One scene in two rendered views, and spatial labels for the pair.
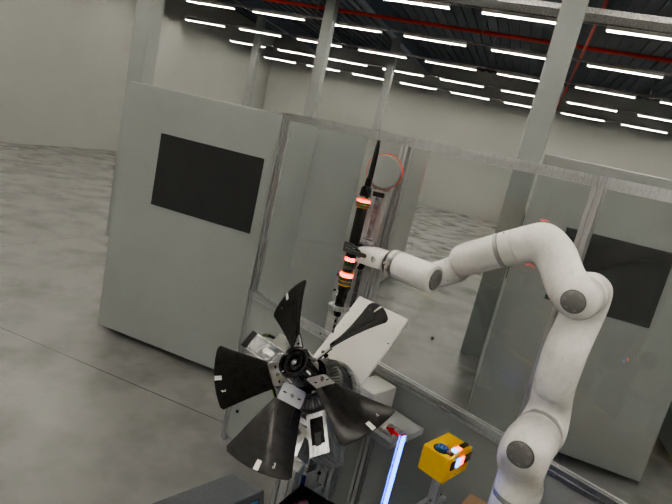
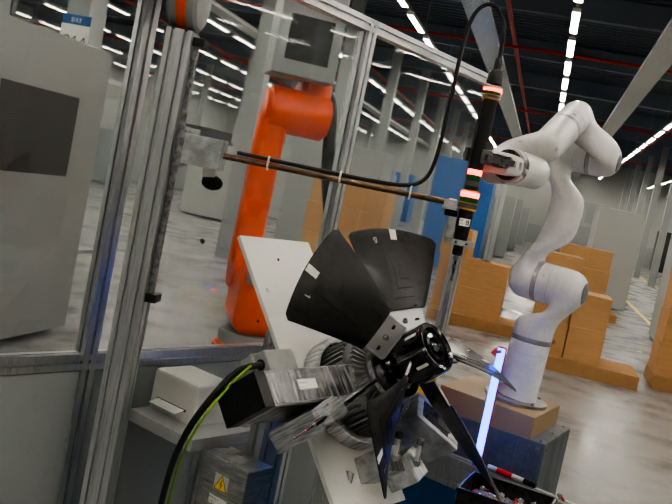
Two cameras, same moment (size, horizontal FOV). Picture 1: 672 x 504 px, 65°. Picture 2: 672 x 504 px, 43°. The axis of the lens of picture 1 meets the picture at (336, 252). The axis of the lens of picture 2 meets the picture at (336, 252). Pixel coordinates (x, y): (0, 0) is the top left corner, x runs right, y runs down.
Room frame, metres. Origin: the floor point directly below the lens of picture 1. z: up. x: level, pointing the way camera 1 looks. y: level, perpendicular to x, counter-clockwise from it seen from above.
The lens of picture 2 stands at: (2.07, 1.90, 1.54)
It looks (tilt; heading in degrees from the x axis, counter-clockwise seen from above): 5 degrees down; 266
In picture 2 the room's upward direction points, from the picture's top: 12 degrees clockwise
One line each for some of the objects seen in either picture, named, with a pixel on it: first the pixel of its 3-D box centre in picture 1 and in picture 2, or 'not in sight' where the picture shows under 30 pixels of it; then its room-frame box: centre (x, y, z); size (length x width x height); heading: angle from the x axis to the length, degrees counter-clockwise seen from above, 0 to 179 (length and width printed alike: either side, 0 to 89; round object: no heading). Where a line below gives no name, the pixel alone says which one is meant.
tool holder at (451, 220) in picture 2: (342, 293); (459, 223); (1.66, -0.05, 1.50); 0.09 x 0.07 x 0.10; 174
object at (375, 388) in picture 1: (370, 393); (187, 395); (2.21, -0.29, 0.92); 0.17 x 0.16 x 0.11; 139
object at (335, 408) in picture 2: not in sight; (332, 411); (1.88, 0.20, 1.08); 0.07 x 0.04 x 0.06; 59
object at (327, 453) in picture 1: (325, 440); (417, 430); (1.64, -0.11, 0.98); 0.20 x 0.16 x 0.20; 139
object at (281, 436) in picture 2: not in sight; (305, 425); (1.93, 0.16, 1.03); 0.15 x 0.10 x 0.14; 139
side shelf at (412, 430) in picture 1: (374, 417); (210, 422); (2.13, -0.33, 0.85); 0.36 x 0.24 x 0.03; 49
